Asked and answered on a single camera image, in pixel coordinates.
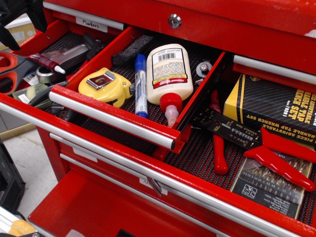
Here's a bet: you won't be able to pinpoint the black equipment box on floor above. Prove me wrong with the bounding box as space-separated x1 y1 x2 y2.
0 140 26 212

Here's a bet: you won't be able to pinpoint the drill bit set case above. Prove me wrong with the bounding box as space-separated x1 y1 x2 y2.
231 158 306 219

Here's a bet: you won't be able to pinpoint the blue white marker pen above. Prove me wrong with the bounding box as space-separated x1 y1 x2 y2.
135 54 148 119

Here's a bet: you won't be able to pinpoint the red metal tool chest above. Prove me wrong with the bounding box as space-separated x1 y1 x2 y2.
0 0 316 237

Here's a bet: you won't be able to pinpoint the white wood glue bottle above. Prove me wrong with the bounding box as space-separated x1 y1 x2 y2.
147 43 194 127

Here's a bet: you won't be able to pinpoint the red handled wire stripper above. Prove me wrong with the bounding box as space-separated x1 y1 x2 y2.
192 108 316 192

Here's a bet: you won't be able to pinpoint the silver cabinet key lock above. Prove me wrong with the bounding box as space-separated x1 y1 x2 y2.
168 14 182 29

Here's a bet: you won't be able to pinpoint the cardboard box in background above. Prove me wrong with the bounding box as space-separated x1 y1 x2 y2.
6 23 36 45

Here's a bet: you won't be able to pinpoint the small red open drawer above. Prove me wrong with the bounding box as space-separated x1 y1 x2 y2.
49 27 226 153

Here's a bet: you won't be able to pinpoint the dark red glue tube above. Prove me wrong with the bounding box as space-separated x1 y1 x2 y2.
26 53 65 74

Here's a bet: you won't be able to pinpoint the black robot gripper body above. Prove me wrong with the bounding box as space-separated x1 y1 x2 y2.
0 0 32 25

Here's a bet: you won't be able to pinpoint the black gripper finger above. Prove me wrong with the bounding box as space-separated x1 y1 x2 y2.
0 24 20 51
27 0 47 33

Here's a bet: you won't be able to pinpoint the chrome ratchet wrench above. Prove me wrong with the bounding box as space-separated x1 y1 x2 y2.
36 44 89 83

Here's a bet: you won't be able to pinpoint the black foam block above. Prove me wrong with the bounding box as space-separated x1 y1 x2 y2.
112 35 154 66

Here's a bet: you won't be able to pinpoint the orange handled scissors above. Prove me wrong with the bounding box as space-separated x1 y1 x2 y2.
0 51 38 96

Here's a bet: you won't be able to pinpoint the wide red open drawer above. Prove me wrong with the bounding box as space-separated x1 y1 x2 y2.
0 19 316 237

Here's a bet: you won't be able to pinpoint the red handled pliers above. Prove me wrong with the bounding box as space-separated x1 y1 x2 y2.
210 90 228 175

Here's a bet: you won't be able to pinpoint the yellow tape measure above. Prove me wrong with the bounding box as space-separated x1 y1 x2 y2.
78 68 135 108

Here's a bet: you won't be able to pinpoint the round metal washer bolt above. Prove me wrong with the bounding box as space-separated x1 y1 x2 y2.
196 61 213 78

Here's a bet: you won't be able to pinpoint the black yellow tap wrench box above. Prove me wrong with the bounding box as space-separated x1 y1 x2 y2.
223 74 316 147

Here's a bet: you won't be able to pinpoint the black handled utility tool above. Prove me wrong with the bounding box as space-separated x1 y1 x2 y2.
83 33 106 61

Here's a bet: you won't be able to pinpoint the green clear plastic case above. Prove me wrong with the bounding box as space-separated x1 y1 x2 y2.
12 83 52 109

